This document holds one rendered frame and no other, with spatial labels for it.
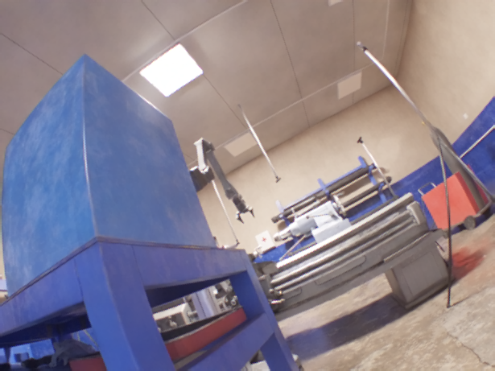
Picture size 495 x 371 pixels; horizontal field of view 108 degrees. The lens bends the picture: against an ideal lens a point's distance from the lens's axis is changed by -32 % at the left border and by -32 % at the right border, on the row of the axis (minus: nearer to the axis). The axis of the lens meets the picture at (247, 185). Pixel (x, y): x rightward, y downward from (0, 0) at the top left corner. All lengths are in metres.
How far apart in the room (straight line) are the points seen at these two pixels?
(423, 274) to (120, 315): 2.22
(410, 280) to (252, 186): 4.43
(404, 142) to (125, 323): 6.05
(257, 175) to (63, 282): 5.70
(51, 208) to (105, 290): 0.18
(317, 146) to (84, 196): 5.70
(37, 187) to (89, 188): 0.17
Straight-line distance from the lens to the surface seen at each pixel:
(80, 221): 0.37
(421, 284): 2.34
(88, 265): 0.35
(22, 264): 0.54
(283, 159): 5.92
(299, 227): 2.42
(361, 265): 2.26
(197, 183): 1.42
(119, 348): 0.33
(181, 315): 2.55
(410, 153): 6.08
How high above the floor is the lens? 0.74
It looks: 21 degrees up
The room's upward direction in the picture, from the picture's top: 25 degrees counter-clockwise
